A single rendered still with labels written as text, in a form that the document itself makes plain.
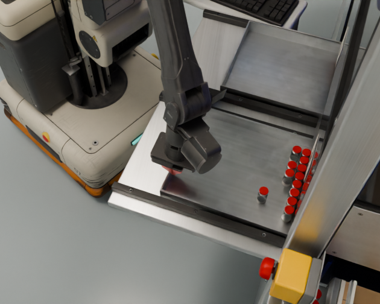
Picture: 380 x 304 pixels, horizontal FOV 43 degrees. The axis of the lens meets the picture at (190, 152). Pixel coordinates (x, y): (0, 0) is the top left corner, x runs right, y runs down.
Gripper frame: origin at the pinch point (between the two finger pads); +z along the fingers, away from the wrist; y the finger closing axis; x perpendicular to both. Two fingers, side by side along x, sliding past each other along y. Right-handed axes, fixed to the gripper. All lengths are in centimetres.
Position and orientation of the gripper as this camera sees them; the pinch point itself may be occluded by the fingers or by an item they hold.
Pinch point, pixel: (174, 171)
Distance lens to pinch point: 111.4
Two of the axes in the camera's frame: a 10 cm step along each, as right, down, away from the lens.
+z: -0.9, 5.2, 8.5
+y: 9.4, 3.3, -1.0
